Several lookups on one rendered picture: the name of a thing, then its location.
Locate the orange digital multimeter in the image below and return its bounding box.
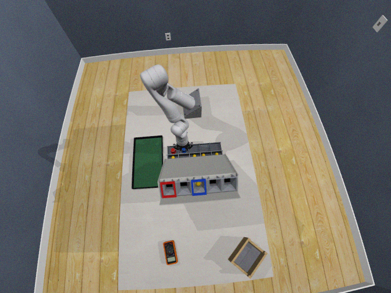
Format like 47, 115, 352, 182
163, 240, 178, 265

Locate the wooden crate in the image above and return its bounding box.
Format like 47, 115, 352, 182
228, 237, 268, 279

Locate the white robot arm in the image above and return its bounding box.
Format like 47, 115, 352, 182
140, 65, 196, 146

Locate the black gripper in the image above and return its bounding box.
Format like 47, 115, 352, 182
173, 142, 193, 152

